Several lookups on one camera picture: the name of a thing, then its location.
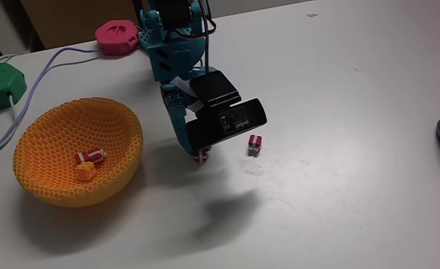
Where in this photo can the yellow cube piece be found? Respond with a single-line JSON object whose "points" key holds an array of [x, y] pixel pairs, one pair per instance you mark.
{"points": [[86, 172]]}

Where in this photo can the yellow honeycomb basket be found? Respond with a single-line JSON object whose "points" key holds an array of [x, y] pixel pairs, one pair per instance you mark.
{"points": [[55, 149]]}

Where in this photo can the black webcam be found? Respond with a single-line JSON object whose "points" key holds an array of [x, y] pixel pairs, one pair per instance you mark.
{"points": [[227, 121]]}

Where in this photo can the pink hexagonal box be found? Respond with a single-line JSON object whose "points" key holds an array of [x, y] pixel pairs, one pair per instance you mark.
{"points": [[117, 37]]}

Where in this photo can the brown board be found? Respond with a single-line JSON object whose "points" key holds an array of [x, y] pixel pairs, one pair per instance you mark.
{"points": [[74, 20]]}

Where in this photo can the green hexagonal box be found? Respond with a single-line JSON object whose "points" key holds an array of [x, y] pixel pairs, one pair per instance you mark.
{"points": [[1, 87]]}

